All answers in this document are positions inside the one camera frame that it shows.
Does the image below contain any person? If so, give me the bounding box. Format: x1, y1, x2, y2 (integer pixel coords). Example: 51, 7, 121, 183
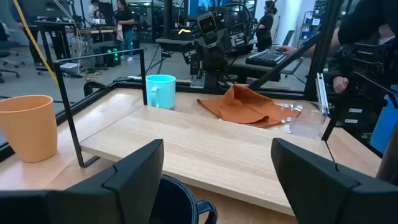
254, 0, 279, 53
17, 21, 44, 67
88, 0, 101, 20
275, 0, 398, 95
113, 0, 136, 62

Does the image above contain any black desk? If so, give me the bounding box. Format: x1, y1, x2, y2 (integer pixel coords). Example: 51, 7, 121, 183
30, 20, 77, 63

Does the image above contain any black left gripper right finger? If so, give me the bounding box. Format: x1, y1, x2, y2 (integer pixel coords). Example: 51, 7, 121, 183
271, 138, 398, 224

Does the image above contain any silver metal bracket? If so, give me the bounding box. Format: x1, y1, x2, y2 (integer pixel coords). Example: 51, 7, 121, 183
315, 72, 330, 116

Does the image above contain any yellow cable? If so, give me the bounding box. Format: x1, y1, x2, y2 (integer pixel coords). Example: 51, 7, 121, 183
11, 0, 60, 88

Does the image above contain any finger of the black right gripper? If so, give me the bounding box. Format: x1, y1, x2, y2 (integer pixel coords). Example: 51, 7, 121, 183
200, 49, 218, 73
216, 46, 233, 73

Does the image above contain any black office chair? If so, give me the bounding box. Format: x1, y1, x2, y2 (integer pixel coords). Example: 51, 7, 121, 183
0, 21, 26, 84

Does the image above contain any blue panel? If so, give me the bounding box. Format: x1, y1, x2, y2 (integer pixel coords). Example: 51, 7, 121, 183
369, 83, 398, 155

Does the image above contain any computer tower with green lights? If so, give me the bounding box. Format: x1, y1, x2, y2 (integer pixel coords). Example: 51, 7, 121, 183
101, 45, 122, 68

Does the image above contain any cyan plastic mug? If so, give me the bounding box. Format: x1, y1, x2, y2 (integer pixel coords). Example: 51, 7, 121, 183
145, 74, 177, 110

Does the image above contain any orange plastic cup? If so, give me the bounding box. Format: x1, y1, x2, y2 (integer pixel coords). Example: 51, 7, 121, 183
0, 95, 58, 164

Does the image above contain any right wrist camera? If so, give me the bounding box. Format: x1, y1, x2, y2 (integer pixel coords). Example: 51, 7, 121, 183
197, 12, 219, 35

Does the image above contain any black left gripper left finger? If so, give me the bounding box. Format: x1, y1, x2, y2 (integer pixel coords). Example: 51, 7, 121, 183
0, 138, 165, 224

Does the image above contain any wooden top desk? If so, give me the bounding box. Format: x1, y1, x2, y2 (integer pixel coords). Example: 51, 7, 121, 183
76, 27, 116, 54

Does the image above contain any black aluminium rig frame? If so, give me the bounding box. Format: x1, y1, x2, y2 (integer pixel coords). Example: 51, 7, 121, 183
0, 0, 398, 162

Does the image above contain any black keyboard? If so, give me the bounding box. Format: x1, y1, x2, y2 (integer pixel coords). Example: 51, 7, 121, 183
244, 49, 289, 68

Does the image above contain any clear glass mug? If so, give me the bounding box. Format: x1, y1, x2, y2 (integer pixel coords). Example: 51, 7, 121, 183
279, 100, 328, 139

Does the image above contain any orange cloth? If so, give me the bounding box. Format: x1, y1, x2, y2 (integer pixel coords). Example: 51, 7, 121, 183
197, 83, 302, 129

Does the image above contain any dark blue ceramic mug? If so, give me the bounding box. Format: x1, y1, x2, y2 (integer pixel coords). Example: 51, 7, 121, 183
148, 174, 218, 224

